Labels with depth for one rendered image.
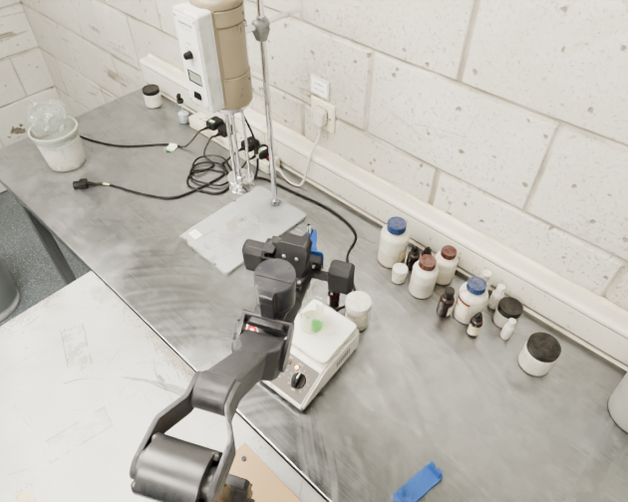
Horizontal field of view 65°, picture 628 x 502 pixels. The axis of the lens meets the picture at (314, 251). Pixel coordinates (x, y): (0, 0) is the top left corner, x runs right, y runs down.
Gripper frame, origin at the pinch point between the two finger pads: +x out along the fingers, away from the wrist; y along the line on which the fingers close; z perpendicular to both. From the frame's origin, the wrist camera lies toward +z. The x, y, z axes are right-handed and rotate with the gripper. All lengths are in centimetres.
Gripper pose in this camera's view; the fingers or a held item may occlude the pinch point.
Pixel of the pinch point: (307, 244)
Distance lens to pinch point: 84.4
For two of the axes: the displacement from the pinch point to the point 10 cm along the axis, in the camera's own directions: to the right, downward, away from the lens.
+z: -0.1, -6.6, -7.5
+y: -9.5, -2.3, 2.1
